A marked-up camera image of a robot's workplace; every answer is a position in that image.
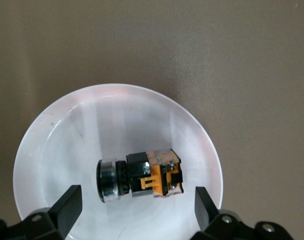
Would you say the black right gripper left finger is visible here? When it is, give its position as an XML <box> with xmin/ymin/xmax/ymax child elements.
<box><xmin>0</xmin><ymin>184</ymin><xmax>82</xmax><ymax>240</ymax></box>

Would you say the round pink plate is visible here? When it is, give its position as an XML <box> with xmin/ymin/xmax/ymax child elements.
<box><xmin>12</xmin><ymin>83</ymin><xmax>224</xmax><ymax>240</ymax></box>

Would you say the orange and black push-button switch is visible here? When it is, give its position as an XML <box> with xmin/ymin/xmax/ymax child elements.
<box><xmin>96</xmin><ymin>148</ymin><xmax>185</xmax><ymax>203</ymax></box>

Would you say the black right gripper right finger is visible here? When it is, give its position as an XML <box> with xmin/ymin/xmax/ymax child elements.
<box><xmin>190</xmin><ymin>186</ymin><xmax>295</xmax><ymax>240</ymax></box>

